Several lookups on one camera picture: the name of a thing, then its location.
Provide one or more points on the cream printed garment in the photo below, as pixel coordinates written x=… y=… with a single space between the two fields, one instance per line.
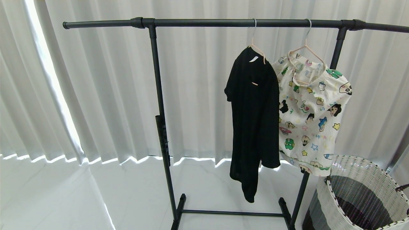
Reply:
x=316 y=127

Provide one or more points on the black shorts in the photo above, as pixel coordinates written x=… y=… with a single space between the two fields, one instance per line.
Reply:
x=255 y=127

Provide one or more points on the white laundry basket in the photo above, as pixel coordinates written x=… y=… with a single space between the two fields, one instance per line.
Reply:
x=358 y=172

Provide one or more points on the pink clothes hanger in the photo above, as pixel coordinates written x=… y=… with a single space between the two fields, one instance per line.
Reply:
x=309 y=25
x=255 y=24

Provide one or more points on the black clothes rack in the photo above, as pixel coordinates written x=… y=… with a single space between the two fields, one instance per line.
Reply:
x=207 y=22

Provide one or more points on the white curtain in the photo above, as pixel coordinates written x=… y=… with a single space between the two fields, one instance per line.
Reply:
x=111 y=80

